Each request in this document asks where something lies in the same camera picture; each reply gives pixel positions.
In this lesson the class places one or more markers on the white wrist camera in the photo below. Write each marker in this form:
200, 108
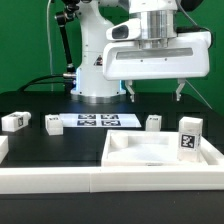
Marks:
128, 30

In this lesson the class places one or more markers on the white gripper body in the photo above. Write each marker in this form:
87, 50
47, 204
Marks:
185, 56

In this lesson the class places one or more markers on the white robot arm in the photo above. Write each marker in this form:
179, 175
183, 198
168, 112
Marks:
128, 40

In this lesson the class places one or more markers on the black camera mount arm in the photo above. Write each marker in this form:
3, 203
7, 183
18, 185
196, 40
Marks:
62, 18

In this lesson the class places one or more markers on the white U-shaped obstacle fence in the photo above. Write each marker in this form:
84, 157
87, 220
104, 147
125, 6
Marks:
110, 179

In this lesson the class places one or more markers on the sheet with fiducial markers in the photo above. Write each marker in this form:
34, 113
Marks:
99, 120

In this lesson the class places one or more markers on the white square table top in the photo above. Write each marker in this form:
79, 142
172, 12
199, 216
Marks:
141, 148

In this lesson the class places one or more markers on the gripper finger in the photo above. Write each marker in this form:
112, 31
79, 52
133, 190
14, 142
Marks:
181, 85
128, 85

